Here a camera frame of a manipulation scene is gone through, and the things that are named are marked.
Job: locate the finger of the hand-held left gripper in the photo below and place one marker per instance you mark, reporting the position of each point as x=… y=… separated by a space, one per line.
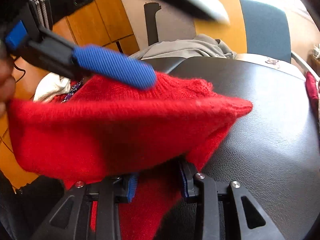
x=112 y=65
x=185 y=0

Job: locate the dark red cloth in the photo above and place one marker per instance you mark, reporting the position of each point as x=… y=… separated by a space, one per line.
x=311 y=85

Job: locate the purple patterned cloth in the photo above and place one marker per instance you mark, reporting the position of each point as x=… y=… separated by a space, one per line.
x=73 y=91

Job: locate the person's left hand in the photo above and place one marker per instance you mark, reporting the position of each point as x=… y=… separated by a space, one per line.
x=5 y=82

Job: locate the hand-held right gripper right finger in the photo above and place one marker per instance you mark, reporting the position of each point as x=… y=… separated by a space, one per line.
x=185 y=185

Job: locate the black chair backrest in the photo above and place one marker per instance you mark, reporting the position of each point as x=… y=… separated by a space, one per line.
x=151 y=22

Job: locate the white cloth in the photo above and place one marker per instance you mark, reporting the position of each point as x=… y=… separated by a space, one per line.
x=50 y=85

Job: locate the grey metal rail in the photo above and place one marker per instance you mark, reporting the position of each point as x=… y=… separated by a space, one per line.
x=302 y=62

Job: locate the blue chair back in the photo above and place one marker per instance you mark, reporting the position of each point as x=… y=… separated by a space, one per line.
x=265 y=30

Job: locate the cluttered wooden shelf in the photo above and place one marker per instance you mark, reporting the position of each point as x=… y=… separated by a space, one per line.
x=316 y=53

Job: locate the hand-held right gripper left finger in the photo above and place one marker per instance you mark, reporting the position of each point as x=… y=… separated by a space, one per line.
x=131 y=187

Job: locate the grey garment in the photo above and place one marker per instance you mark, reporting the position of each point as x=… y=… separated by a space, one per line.
x=187 y=47

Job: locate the red knit sweater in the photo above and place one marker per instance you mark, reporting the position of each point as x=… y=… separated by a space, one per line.
x=100 y=130

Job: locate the wooden cabinet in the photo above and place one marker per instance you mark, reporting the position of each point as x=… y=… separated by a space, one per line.
x=102 y=22

